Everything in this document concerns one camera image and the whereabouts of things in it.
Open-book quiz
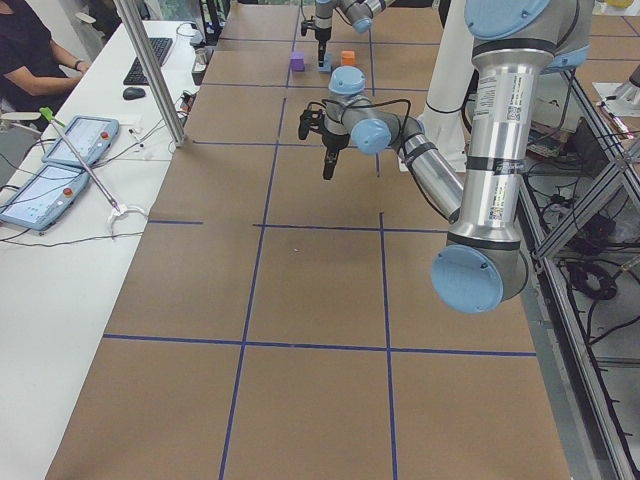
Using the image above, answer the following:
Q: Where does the teach pendant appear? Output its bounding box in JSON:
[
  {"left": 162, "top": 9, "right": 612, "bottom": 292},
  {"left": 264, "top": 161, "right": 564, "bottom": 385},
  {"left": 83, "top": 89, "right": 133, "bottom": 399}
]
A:
[
  {"left": 42, "top": 115, "right": 120, "bottom": 167},
  {"left": 1, "top": 163, "right": 89, "bottom": 231}
]

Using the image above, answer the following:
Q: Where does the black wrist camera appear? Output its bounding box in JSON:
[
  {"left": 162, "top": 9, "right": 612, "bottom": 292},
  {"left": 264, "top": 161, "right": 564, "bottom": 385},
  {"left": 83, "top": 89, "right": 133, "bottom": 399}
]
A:
[
  {"left": 300, "top": 17, "right": 316, "bottom": 36},
  {"left": 298, "top": 105, "right": 325, "bottom": 140}
]

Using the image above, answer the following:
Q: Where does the metal cup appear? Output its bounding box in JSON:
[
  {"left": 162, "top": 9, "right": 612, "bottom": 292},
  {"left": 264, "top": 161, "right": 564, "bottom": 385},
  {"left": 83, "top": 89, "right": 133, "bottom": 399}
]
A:
[{"left": 195, "top": 48, "right": 208, "bottom": 65}]

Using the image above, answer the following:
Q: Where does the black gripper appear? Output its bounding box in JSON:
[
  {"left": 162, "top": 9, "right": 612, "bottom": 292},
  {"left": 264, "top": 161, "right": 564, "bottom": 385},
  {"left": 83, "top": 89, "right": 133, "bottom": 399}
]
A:
[
  {"left": 319, "top": 119, "right": 350, "bottom": 180},
  {"left": 314, "top": 19, "right": 332, "bottom": 68}
]

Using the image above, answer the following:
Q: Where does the long grabber stick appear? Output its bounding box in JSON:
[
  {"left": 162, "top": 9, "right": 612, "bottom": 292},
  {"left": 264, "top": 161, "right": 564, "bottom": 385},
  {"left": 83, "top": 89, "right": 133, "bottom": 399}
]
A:
[{"left": 39, "top": 107, "right": 148, "bottom": 233}]

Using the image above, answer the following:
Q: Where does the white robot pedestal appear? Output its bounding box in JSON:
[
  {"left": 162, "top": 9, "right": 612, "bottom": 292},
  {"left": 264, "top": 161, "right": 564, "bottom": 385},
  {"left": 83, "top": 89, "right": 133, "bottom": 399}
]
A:
[{"left": 418, "top": 0, "right": 474, "bottom": 172}]

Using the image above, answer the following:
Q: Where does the seated person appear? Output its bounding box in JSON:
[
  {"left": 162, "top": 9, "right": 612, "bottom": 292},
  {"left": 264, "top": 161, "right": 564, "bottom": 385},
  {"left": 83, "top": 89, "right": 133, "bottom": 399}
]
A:
[{"left": 1, "top": 1, "right": 91, "bottom": 112}]

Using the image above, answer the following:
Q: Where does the light blue foam block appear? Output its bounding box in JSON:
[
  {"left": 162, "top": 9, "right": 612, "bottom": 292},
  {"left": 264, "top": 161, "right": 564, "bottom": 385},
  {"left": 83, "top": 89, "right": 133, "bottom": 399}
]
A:
[{"left": 318, "top": 53, "right": 332, "bottom": 73}]

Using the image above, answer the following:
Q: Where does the black computer mouse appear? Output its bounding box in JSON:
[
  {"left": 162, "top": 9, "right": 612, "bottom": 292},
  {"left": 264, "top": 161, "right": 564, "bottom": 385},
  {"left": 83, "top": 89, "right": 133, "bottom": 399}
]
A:
[{"left": 122, "top": 86, "right": 146, "bottom": 101}]

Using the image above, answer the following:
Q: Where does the aluminium frame post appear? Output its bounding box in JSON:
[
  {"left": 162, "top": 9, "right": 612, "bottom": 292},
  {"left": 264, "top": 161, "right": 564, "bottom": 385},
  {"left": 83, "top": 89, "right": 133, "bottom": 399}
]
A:
[{"left": 114, "top": 0, "right": 185, "bottom": 148}]

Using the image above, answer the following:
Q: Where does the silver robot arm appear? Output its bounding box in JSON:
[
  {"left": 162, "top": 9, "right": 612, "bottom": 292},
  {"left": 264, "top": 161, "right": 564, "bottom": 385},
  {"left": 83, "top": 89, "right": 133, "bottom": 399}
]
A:
[
  {"left": 319, "top": 1, "right": 594, "bottom": 314},
  {"left": 301, "top": 0, "right": 394, "bottom": 67}
]

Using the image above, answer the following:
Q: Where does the far teach pendant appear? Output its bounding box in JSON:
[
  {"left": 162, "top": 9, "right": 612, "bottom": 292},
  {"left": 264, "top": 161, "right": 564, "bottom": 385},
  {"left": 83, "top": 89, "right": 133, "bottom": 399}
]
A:
[{"left": 42, "top": 115, "right": 120, "bottom": 167}]

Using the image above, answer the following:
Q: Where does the orange foam block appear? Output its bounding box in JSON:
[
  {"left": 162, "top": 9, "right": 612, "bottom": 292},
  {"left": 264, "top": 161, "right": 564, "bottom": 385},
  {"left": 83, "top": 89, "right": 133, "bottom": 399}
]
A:
[{"left": 340, "top": 50, "right": 357, "bottom": 66}]

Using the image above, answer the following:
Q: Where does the near teach pendant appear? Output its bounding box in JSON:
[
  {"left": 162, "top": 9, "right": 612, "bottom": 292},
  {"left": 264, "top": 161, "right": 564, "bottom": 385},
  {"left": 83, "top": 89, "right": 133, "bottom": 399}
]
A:
[{"left": 1, "top": 163, "right": 89, "bottom": 231}]

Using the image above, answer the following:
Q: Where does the purple foam block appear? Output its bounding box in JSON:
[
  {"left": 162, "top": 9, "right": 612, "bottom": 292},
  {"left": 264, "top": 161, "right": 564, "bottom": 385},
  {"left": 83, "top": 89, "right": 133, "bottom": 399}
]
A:
[{"left": 289, "top": 51, "right": 305, "bottom": 72}]

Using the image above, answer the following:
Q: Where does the black keyboard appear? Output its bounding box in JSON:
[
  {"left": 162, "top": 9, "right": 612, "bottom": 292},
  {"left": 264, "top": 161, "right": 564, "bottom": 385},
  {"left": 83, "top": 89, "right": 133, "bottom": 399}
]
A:
[{"left": 122, "top": 36, "right": 174, "bottom": 86}]

